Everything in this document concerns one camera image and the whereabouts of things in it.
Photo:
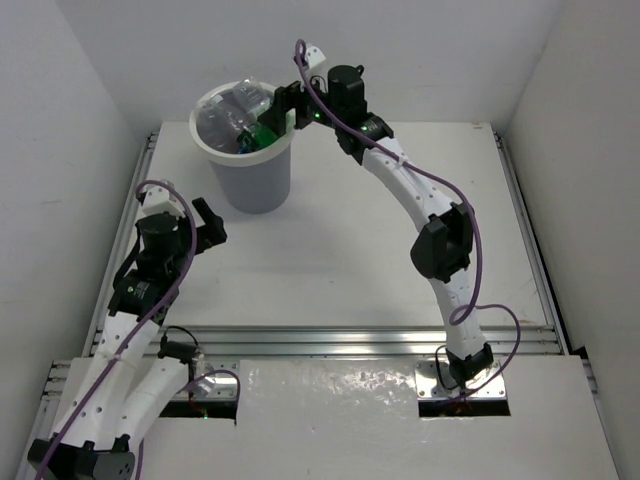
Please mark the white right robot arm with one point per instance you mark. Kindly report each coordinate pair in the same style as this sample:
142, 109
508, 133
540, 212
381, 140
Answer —
448, 241

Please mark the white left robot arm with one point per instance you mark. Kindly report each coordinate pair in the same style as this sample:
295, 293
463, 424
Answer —
100, 436

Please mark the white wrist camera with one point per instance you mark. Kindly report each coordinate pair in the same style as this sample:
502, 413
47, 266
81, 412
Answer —
313, 60
157, 199

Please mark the clear bottle dark green label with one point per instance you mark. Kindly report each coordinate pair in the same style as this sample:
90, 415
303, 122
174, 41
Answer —
247, 142

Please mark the green plastic bottle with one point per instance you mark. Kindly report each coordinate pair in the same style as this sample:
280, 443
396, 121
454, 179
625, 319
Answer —
263, 136

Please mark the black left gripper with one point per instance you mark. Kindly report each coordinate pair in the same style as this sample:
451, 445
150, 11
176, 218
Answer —
211, 228

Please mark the clear bottle green white label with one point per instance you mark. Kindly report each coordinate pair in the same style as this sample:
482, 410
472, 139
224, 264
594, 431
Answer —
252, 97

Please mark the white front cover panel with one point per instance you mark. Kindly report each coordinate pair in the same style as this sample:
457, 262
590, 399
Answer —
331, 389

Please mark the aluminium left side rail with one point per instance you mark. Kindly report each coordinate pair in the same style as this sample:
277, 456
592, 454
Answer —
121, 242

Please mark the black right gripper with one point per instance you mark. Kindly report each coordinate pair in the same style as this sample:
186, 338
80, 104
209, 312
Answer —
285, 99

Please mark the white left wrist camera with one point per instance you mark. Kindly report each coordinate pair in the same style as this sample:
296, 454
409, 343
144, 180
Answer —
157, 199

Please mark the grey bin with white rim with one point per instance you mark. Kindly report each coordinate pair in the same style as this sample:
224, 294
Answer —
253, 183

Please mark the clear unlabelled bottle blue cap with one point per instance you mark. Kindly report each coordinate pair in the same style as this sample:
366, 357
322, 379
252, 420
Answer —
219, 123

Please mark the aluminium front rail frame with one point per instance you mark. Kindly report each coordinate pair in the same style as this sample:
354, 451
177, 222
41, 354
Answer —
222, 349

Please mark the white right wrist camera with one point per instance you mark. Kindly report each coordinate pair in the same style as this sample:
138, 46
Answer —
313, 60

